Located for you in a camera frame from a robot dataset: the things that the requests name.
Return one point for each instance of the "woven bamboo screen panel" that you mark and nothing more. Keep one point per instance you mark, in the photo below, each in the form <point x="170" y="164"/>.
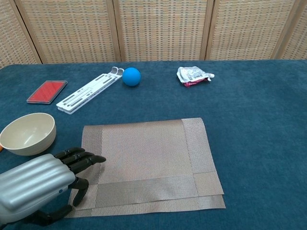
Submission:
<point x="297" y="36"/>
<point x="249" y="31"/>
<point x="12" y="36"/>
<point x="163" y="31"/>
<point x="69" y="31"/>

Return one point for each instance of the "beige bowl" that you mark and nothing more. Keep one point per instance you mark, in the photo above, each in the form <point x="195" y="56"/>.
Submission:
<point x="26" y="134"/>

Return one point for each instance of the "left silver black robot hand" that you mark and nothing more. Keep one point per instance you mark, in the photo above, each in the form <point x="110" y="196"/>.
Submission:
<point x="36" y="184"/>

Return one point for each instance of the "red card in clear case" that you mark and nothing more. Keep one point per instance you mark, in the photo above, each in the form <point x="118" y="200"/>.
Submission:
<point x="46" y="92"/>

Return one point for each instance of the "crumpled white spout pouch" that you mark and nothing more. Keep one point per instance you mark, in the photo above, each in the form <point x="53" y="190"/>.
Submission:
<point x="192" y="74"/>

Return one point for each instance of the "blue ball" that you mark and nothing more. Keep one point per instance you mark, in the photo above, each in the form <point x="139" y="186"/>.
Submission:
<point x="131" y="76"/>

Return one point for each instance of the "white folding stand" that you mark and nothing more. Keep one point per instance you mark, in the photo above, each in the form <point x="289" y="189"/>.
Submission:
<point x="81" y="94"/>

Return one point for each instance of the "brown woven placemat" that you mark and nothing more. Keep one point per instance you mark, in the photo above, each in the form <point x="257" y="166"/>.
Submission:
<point x="148" y="153"/>

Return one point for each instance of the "blue felt table cover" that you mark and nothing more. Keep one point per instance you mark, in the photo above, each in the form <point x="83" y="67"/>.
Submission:
<point x="251" y="131"/>

